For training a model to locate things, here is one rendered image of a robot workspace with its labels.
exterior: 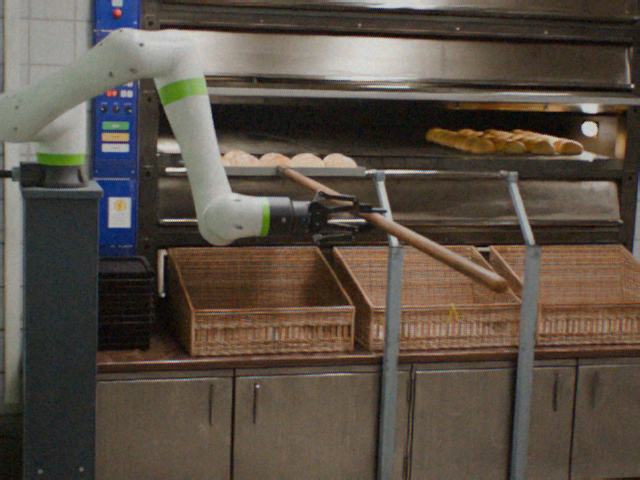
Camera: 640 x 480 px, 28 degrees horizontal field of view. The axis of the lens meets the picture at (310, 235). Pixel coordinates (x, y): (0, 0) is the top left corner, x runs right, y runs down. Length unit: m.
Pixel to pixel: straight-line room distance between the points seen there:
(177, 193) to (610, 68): 1.71
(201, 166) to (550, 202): 2.15
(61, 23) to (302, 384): 1.46
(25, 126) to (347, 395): 1.56
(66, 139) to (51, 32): 1.12
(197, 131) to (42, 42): 1.45
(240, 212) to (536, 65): 2.16
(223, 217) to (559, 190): 2.28
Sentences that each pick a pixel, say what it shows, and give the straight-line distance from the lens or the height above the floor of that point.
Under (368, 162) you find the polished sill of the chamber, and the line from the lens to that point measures 4.67.
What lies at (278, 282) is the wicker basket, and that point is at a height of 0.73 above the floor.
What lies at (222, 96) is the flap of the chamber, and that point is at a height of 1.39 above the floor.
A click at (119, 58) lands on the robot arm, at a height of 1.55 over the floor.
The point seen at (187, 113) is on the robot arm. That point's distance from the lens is 3.09.
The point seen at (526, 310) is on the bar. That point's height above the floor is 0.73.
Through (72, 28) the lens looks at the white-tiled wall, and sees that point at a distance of 4.45.
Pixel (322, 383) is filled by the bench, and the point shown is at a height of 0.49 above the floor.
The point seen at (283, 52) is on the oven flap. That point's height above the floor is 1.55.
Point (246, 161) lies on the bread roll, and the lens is 4.01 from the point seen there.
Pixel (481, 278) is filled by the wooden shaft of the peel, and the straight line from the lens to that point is 2.37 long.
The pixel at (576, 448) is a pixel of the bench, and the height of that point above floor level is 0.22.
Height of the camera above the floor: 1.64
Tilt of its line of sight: 9 degrees down
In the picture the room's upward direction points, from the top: 2 degrees clockwise
